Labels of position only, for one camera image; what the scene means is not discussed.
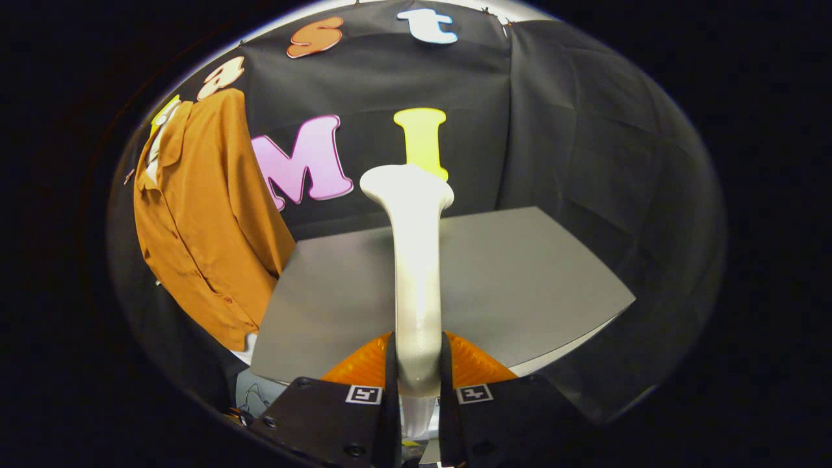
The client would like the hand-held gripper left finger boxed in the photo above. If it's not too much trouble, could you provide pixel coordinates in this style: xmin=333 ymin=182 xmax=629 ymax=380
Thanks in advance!
xmin=250 ymin=331 xmax=402 ymax=468

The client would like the brown button-up shirt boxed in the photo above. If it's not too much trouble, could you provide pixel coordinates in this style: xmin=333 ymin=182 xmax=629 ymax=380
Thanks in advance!
xmin=133 ymin=88 xmax=296 ymax=352

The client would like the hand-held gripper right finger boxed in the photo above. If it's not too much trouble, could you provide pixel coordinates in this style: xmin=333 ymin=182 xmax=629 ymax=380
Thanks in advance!
xmin=437 ymin=331 xmax=586 ymax=468

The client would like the white mannequin torso stand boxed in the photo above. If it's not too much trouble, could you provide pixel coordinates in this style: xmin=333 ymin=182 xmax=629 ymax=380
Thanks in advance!
xmin=146 ymin=103 xmax=258 ymax=366

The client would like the grey cabinet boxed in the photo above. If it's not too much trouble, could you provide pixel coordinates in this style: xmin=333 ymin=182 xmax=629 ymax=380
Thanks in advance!
xmin=250 ymin=207 xmax=636 ymax=385

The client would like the black backdrop cloth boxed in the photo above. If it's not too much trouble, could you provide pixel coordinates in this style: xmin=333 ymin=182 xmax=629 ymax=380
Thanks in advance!
xmin=107 ymin=0 xmax=725 ymax=423

